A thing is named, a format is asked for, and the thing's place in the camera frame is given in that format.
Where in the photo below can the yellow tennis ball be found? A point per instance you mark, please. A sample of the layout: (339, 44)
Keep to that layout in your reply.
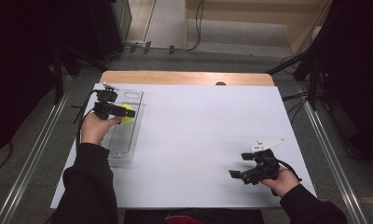
(128, 120)

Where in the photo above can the person's left hand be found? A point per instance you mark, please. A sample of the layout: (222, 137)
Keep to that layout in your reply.
(96, 129)

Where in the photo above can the wooden table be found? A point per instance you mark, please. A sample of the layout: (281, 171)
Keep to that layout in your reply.
(175, 77)

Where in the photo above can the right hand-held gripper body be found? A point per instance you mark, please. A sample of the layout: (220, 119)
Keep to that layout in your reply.
(262, 168)

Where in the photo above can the wooden shelf unit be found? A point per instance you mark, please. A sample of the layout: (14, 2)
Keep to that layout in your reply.
(293, 28)

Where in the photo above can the person's right hand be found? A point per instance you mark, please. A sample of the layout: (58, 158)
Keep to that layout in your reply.
(281, 183)

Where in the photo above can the white board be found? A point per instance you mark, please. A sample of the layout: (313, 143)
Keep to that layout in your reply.
(190, 149)

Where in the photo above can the black stand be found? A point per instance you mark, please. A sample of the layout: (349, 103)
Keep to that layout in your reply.
(60, 71)
(312, 68)

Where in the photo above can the metal floor rail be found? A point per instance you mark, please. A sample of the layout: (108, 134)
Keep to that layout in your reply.
(330, 155)
(35, 155)

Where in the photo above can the red cloth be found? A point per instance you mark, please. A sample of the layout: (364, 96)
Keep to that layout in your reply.
(184, 219)

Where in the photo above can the clear plastic tray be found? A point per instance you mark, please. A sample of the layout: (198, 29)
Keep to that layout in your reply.
(125, 140)

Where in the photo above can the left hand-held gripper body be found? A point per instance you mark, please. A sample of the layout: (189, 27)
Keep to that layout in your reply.
(104, 107)

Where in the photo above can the black table grommet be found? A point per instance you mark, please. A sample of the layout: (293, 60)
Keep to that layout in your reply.
(220, 83)

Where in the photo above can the dark cabinet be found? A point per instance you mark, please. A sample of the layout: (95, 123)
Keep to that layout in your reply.
(113, 28)

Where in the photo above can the black curtain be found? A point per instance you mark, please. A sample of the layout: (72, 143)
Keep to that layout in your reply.
(20, 62)
(355, 77)

